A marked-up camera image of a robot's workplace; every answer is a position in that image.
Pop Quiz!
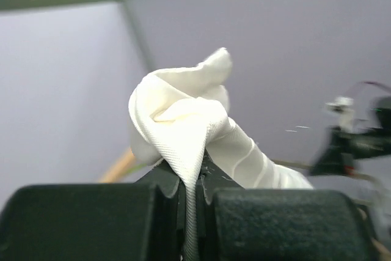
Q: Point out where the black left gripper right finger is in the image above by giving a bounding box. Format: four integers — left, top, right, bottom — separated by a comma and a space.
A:
197, 155, 382, 260

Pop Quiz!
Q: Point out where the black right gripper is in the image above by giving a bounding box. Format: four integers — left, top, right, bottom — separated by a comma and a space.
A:
310, 127, 390, 176

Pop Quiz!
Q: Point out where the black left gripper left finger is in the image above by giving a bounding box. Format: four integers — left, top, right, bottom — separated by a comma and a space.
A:
1, 163, 184, 261

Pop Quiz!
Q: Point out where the white quilted garment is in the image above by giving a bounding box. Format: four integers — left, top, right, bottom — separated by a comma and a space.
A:
128, 48, 311, 260

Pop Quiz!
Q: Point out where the wooden clothes rack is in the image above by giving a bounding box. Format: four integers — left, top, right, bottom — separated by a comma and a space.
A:
98, 148, 136, 183

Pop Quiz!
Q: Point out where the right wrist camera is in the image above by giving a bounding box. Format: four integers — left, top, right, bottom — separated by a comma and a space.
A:
326, 97, 355, 133

